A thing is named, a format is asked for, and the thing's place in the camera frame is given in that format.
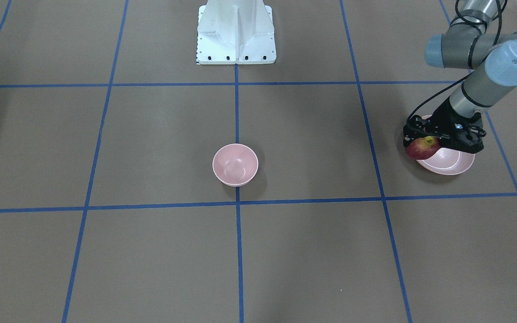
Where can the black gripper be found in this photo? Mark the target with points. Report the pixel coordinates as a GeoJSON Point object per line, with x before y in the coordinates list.
{"type": "Point", "coordinates": [441, 117]}

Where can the red apple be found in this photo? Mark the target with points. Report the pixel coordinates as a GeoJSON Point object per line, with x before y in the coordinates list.
{"type": "Point", "coordinates": [423, 148]}

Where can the pink bowl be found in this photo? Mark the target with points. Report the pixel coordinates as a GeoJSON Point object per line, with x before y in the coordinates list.
{"type": "Point", "coordinates": [235, 165]}

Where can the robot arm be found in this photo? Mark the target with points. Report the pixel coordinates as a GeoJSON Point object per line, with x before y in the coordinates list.
{"type": "Point", "coordinates": [492, 62]}

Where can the pink plate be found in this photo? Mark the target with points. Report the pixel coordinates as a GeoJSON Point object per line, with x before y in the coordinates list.
{"type": "Point", "coordinates": [448, 161]}

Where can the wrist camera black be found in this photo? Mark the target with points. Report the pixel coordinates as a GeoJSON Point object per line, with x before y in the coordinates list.
{"type": "Point", "coordinates": [416, 127]}

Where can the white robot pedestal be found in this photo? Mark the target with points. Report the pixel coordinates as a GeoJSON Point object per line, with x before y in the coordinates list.
{"type": "Point", "coordinates": [235, 32]}

